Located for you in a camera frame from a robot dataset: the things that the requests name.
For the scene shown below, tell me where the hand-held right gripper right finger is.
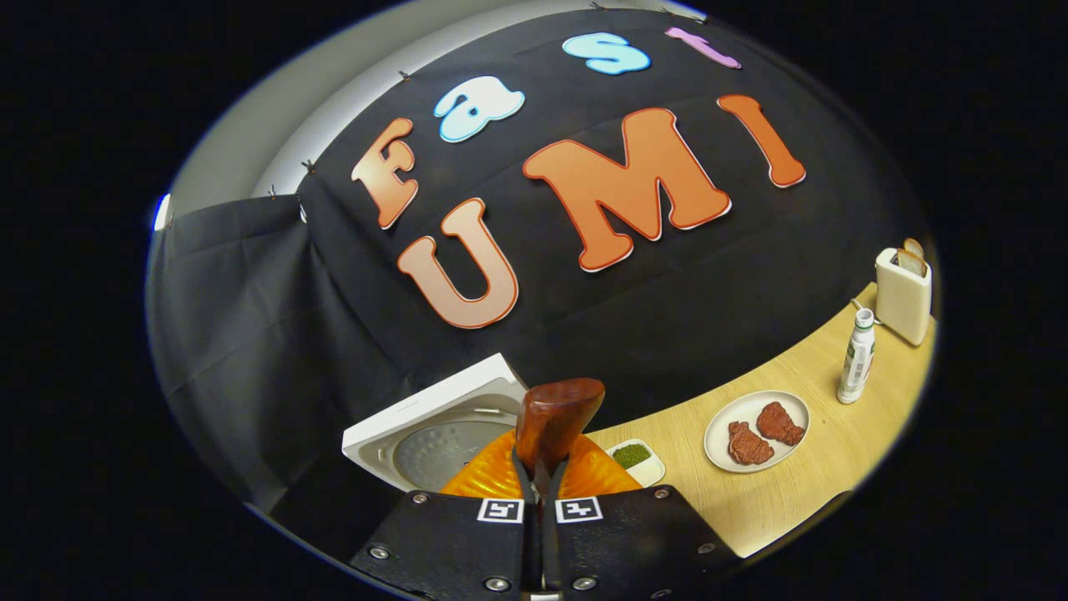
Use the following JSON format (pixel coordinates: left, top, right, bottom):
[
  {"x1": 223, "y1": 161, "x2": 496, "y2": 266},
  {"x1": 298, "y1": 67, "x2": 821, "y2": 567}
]
[{"x1": 542, "y1": 434, "x2": 743, "y2": 600}]

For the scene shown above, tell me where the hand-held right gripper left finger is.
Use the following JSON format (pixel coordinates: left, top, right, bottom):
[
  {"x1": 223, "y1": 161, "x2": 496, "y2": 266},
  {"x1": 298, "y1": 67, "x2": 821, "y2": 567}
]
[{"x1": 350, "y1": 430, "x2": 542, "y2": 600}]

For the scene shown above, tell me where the white rice cooker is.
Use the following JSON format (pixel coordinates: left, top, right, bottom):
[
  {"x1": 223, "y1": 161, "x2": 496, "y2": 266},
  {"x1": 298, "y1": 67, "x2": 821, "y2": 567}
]
[{"x1": 342, "y1": 353, "x2": 529, "y2": 493}]

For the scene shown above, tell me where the brown wooden spoon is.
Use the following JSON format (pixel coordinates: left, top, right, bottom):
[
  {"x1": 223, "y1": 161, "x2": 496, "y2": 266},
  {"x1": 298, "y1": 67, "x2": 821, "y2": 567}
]
[{"x1": 515, "y1": 377, "x2": 606, "y2": 506}]

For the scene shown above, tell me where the white divided dish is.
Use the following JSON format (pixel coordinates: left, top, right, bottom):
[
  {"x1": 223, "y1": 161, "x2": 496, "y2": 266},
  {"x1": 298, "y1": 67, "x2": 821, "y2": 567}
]
[{"x1": 607, "y1": 439, "x2": 666, "y2": 488}]

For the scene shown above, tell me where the red meat piece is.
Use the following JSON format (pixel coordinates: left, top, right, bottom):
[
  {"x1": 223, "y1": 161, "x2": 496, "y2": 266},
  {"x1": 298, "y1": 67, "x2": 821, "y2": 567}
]
[
  {"x1": 728, "y1": 421, "x2": 775, "y2": 466},
  {"x1": 756, "y1": 402, "x2": 807, "y2": 447}
]

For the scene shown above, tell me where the round white plate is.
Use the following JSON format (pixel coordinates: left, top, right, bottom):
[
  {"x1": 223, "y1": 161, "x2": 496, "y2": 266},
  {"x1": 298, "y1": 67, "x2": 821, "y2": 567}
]
[{"x1": 703, "y1": 391, "x2": 810, "y2": 474}]

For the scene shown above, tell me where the black backdrop cloth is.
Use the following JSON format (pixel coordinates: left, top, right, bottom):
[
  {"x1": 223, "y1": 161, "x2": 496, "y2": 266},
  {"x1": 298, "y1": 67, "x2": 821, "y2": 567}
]
[{"x1": 146, "y1": 8, "x2": 931, "y2": 535}]

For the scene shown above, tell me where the white plastic bottle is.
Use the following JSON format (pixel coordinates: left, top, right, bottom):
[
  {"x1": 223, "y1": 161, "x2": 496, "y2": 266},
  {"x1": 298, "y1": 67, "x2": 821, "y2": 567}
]
[{"x1": 837, "y1": 308, "x2": 876, "y2": 405}]

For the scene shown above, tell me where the white toaster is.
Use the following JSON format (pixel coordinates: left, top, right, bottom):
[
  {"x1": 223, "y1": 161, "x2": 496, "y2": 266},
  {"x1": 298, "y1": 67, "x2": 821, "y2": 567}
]
[{"x1": 874, "y1": 247, "x2": 933, "y2": 346}]

